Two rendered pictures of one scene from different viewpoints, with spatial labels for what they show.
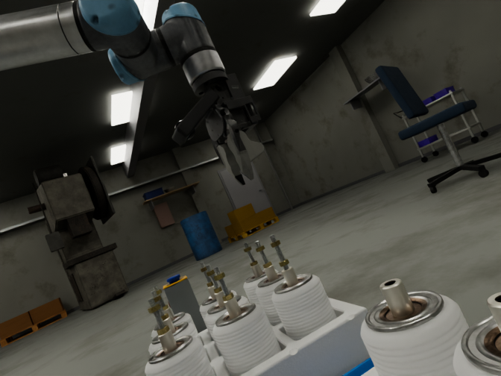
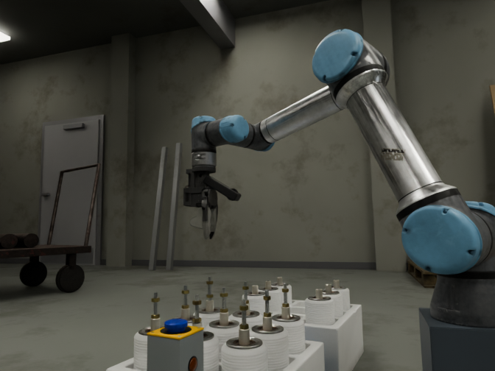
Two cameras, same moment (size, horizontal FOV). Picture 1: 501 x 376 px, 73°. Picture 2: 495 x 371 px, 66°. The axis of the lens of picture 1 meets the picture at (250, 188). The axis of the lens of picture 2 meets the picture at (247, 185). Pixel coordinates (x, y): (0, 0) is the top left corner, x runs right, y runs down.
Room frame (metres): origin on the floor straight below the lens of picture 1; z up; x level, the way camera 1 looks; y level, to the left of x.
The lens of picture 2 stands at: (1.36, 0.87, 0.49)
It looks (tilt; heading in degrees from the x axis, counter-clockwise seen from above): 6 degrees up; 224
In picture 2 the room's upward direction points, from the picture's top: 1 degrees counter-clockwise
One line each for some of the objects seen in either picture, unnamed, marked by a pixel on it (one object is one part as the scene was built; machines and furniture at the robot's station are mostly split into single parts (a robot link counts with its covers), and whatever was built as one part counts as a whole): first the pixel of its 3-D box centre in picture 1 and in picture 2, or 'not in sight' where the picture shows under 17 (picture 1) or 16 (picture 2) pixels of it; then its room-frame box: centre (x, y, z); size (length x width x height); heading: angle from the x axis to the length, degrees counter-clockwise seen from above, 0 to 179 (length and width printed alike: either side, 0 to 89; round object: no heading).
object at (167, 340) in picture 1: (168, 342); (286, 313); (0.56, 0.23, 0.26); 0.02 x 0.02 x 0.03
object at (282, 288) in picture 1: (293, 283); (209, 311); (0.63, 0.00, 0.25); 0.08 x 0.08 x 0.01
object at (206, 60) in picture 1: (204, 72); (203, 161); (0.64, -0.01, 0.69); 0.08 x 0.08 x 0.05
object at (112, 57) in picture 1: (139, 53); (231, 131); (0.62, 0.09, 0.77); 0.11 x 0.11 x 0.08; 2
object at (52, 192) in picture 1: (80, 230); not in sight; (6.62, 3.43, 1.51); 1.55 x 1.42 x 3.01; 27
